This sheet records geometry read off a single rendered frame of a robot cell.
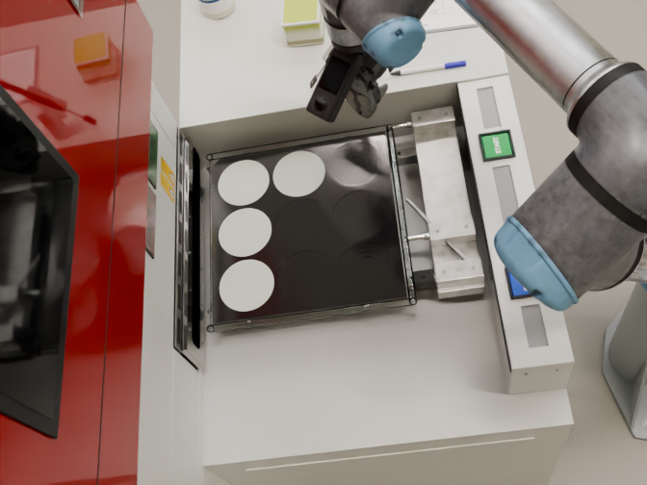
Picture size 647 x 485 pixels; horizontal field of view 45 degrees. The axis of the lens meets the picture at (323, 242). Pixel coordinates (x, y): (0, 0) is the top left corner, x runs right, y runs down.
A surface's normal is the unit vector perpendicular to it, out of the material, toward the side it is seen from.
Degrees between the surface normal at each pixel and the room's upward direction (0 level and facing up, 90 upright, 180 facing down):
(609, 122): 32
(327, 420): 0
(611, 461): 0
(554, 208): 38
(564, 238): 42
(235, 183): 0
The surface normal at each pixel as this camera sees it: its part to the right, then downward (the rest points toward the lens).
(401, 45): 0.52, 0.72
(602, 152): -0.71, -0.22
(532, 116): -0.18, -0.44
